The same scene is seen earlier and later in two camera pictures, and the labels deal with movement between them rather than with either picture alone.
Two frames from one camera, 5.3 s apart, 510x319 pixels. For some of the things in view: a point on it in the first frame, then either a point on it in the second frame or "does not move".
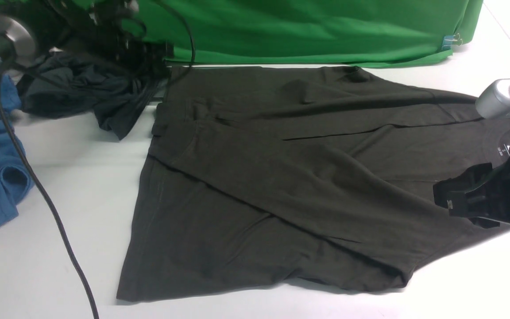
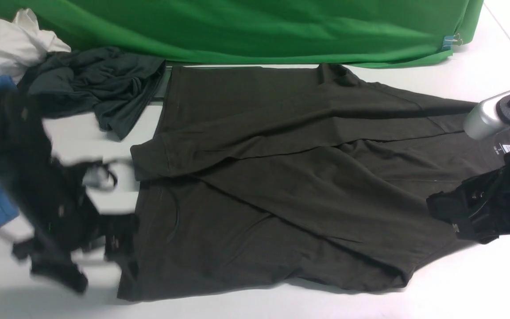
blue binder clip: (448, 40) does not move
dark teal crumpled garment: (69, 82) does not move
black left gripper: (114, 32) -> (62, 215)
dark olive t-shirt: (265, 178) does not move
